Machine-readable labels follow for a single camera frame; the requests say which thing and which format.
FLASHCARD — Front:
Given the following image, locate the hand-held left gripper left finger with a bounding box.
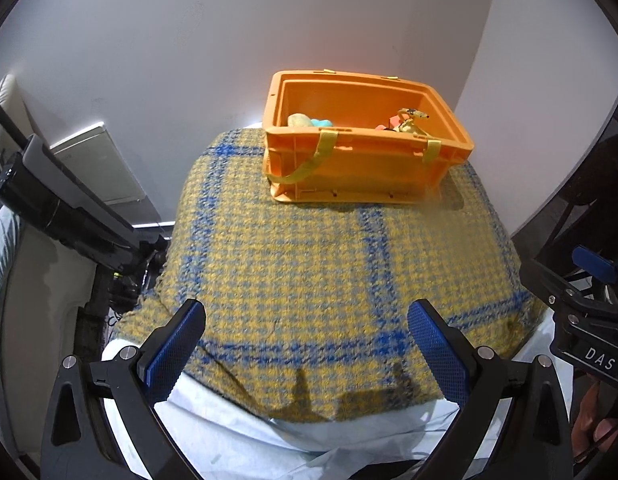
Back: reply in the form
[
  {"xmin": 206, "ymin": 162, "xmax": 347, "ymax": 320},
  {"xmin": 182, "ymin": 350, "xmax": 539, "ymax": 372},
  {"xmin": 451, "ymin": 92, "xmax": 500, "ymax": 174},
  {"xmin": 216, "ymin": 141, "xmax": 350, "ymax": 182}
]
[{"xmin": 40, "ymin": 298, "xmax": 208, "ymax": 480}]

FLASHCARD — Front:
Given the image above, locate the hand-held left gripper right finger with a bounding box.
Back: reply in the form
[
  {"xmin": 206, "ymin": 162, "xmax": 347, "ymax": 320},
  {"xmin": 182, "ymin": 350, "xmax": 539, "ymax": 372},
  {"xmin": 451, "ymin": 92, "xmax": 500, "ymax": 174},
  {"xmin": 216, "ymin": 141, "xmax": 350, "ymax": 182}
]
[{"xmin": 406, "ymin": 298, "xmax": 575, "ymax": 480}]

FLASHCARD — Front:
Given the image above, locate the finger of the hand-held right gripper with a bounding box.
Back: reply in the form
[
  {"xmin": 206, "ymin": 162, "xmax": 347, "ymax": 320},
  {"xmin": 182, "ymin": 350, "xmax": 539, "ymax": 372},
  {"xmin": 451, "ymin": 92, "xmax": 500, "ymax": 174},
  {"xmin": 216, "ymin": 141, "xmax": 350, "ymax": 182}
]
[
  {"xmin": 519, "ymin": 255, "xmax": 585, "ymax": 313},
  {"xmin": 572, "ymin": 246, "xmax": 618, "ymax": 286}
]

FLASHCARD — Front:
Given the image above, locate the orange plastic crate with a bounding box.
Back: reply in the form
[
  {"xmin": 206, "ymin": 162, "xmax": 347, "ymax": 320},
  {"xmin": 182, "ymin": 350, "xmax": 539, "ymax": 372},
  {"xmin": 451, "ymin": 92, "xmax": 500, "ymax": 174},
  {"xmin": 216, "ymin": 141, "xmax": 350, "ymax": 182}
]
[{"xmin": 263, "ymin": 69, "xmax": 476, "ymax": 205}]

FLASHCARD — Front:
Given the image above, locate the yellow strap toy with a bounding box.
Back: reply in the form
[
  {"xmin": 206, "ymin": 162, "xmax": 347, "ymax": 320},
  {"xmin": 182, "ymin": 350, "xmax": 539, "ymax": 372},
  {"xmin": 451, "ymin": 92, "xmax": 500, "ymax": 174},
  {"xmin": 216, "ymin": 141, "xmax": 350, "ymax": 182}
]
[{"xmin": 395, "ymin": 107, "xmax": 431, "ymax": 136}]

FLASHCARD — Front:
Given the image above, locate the person's right hand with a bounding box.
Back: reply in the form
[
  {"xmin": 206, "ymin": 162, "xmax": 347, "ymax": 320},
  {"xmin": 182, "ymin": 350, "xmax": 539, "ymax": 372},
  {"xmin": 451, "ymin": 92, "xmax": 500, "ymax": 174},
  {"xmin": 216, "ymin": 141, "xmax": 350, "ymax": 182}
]
[{"xmin": 572, "ymin": 379, "xmax": 618, "ymax": 463}]

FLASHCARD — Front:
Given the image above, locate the white bed sheet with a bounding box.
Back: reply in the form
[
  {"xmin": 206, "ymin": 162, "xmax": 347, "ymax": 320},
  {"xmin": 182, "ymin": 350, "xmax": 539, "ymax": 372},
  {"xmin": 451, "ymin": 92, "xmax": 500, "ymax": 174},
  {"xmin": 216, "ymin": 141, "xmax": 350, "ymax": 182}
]
[{"xmin": 101, "ymin": 340, "xmax": 560, "ymax": 480}]

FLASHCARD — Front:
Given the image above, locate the yellow blue woven blanket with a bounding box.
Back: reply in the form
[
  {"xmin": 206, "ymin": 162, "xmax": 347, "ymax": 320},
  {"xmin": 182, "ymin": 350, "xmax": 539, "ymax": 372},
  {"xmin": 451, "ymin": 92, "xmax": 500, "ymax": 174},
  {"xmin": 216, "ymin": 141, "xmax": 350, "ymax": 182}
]
[{"xmin": 111, "ymin": 127, "xmax": 537, "ymax": 423}]

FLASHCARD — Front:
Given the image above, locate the black equipment stand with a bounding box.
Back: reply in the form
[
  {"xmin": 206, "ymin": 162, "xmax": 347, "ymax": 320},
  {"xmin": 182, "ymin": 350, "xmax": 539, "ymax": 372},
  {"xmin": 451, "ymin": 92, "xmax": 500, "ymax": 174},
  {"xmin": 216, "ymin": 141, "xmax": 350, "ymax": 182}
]
[{"xmin": 0, "ymin": 132, "xmax": 169, "ymax": 311}]

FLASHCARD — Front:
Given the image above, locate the black tripod frame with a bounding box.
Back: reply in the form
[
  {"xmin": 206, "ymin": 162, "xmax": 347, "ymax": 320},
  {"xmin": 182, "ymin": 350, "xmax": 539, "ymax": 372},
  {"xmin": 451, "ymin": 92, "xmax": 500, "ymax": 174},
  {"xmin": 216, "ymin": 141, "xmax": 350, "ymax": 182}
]
[{"xmin": 532, "ymin": 110, "xmax": 618, "ymax": 281}]

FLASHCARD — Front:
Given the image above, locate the grey wall panel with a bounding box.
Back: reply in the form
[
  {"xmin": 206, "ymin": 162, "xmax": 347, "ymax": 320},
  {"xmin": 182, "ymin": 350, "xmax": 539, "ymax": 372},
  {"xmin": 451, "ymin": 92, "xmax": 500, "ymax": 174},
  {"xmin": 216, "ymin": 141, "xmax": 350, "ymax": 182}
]
[{"xmin": 49, "ymin": 120, "xmax": 146, "ymax": 206}]

